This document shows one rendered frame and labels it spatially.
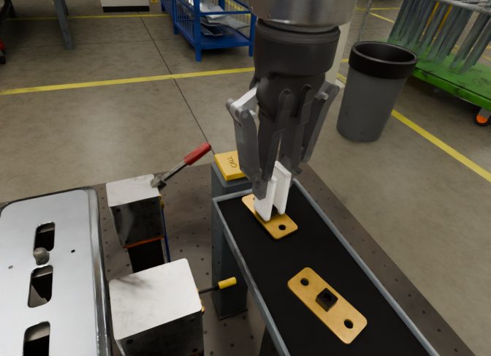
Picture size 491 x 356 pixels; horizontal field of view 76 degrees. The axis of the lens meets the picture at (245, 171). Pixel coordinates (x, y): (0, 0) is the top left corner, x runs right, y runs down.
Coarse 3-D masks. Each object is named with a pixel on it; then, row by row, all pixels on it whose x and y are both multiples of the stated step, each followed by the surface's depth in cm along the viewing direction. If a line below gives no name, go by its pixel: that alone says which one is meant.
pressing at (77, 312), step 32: (64, 192) 67; (96, 192) 67; (0, 224) 59; (32, 224) 60; (64, 224) 60; (96, 224) 60; (0, 256) 54; (32, 256) 54; (64, 256) 55; (96, 256) 55; (0, 288) 50; (64, 288) 50; (96, 288) 50; (0, 320) 46; (32, 320) 46; (64, 320) 46; (96, 320) 46; (0, 352) 43; (64, 352) 43; (96, 352) 43
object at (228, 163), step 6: (216, 156) 53; (222, 156) 53; (228, 156) 53; (234, 156) 53; (216, 162) 53; (222, 162) 52; (228, 162) 52; (234, 162) 52; (222, 168) 51; (228, 168) 51; (234, 168) 51; (228, 174) 50; (234, 174) 50; (240, 174) 50; (228, 180) 50
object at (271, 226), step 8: (248, 200) 44; (248, 208) 43; (272, 208) 42; (256, 216) 42; (272, 216) 42; (280, 216) 42; (288, 216) 42; (264, 224) 41; (272, 224) 41; (280, 224) 41; (288, 224) 41; (296, 224) 41; (272, 232) 40; (280, 232) 40; (288, 232) 40
